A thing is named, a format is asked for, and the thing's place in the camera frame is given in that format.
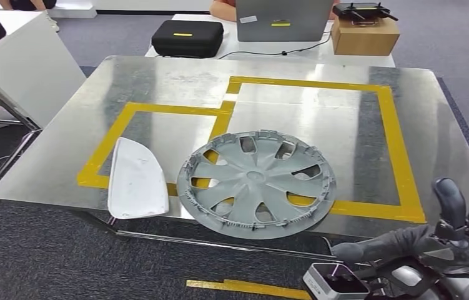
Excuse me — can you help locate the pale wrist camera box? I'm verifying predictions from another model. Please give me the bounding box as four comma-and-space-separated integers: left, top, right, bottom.
302, 262, 371, 300

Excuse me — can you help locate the metal workbench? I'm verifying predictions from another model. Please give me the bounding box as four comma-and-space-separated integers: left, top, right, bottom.
0, 54, 469, 262

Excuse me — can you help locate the silver wheel hubcap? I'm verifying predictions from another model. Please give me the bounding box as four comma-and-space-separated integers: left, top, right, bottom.
176, 129, 338, 241

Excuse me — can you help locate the black laptop cable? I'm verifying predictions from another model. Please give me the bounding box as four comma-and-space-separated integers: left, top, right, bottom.
217, 31, 333, 61

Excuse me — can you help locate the brown cardboard box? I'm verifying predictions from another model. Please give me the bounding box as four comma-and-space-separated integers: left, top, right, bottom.
330, 17, 401, 57

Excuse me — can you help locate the grey laptop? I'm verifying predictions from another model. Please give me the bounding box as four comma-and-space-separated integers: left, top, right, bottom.
235, 0, 335, 43

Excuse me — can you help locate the black case yellow label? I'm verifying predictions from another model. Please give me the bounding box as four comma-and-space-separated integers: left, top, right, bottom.
151, 19, 225, 59

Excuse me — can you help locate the small yellow tape rectangle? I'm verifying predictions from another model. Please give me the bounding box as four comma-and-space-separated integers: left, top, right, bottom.
76, 100, 236, 196

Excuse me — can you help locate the person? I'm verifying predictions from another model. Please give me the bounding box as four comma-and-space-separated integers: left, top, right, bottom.
0, 0, 61, 33

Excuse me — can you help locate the yellow tape strip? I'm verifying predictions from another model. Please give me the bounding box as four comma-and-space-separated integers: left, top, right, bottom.
185, 279, 313, 300

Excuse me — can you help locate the white plastic shell part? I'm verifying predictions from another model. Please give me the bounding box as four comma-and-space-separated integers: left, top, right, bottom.
107, 136, 170, 220

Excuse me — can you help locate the large yellow tape rectangle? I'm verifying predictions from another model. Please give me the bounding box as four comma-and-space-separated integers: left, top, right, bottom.
167, 76, 427, 224

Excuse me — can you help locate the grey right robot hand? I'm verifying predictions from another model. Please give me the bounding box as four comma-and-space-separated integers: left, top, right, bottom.
330, 153, 469, 276

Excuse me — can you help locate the black router with antennas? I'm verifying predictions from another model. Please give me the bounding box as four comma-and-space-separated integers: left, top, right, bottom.
332, 2, 399, 23

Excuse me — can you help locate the black camera bracket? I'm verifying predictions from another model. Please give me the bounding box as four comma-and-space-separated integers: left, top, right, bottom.
354, 256, 438, 300

